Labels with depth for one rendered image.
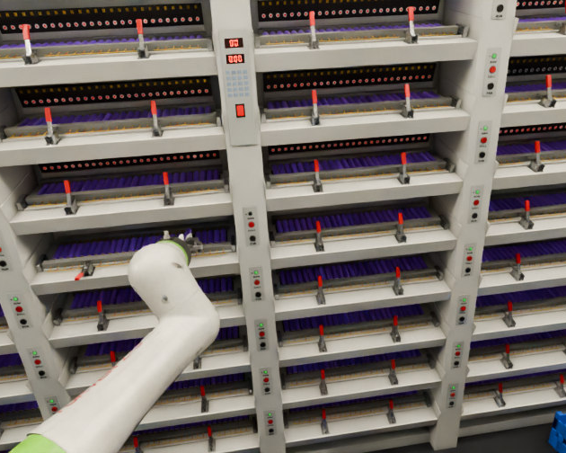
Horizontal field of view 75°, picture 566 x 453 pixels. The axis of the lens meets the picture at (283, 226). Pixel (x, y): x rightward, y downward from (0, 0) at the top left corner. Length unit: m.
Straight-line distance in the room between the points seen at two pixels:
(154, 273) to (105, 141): 0.48
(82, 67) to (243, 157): 0.44
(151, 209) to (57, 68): 0.40
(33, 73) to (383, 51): 0.88
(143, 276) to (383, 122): 0.75
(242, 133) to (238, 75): 0.15
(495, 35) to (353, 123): 0.44
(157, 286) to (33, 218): 0.57
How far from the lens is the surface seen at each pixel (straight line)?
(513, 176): 1.35
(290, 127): 1.05
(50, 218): 1.19
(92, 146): 1.10
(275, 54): 1.04
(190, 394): 1.52
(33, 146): 1.16
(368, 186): 1.14
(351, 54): 1.08
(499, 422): 1.98
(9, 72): 1.16
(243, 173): 1.05
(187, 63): 1.04
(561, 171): 1.45
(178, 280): 0.73
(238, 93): 1.02
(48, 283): 1.28
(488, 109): 1.25
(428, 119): 1.16
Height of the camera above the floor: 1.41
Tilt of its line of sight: 20 degrees down
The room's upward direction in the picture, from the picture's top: 4 degrees counter-clockwise
